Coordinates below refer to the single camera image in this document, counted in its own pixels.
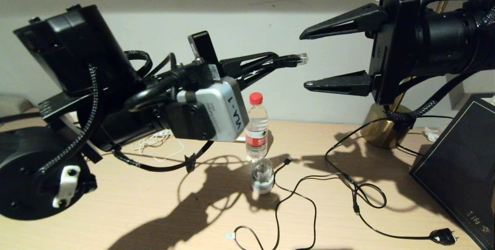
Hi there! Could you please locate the black lamp switch box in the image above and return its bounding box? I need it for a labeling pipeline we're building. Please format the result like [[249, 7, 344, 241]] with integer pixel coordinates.
[[400, 114, 416, 131]]

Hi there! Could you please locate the small black clip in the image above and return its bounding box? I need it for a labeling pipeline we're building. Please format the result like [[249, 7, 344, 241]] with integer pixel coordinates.
[[185, 153, 198, 173]]

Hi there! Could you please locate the white power cord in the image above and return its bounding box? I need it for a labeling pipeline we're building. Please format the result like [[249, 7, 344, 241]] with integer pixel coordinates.
[[133, 129, 186, 162]]

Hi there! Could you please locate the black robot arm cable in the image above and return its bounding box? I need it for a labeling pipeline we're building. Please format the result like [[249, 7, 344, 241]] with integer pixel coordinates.
[[35, 50, 215, 173], [385, 0, 495, 121]]

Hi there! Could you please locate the black lamp power cord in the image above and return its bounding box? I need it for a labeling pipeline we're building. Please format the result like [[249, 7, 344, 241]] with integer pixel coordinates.
[[325, 116, 459, 246]]

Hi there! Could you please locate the small glass dome night light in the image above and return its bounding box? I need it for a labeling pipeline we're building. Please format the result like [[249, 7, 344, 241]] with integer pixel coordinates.
[[251, 158, 275, 194]]

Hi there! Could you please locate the brass desk lamp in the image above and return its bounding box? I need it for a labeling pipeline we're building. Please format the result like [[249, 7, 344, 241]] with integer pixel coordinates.
[[364, 0, 469, 149]]

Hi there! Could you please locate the black cable with white connector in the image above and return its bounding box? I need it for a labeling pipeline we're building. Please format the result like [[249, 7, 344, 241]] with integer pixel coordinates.
[[226, 225, 267, 250]]

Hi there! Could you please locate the black ethernet cable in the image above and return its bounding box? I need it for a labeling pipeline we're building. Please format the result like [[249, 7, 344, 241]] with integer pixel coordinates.
[[271, 53, 309, 68]]

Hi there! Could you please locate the crumpled white tissue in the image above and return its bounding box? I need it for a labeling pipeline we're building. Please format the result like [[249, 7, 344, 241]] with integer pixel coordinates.
[[423, 126, 439, 142]]

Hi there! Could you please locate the black USB cable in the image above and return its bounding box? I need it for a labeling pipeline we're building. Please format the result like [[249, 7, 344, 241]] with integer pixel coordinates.
[[273, 156, 358, 250]]

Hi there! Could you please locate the clear water bottle red cap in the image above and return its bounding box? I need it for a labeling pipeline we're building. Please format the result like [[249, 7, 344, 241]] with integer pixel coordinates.
[[244, 92, 269, 160]]

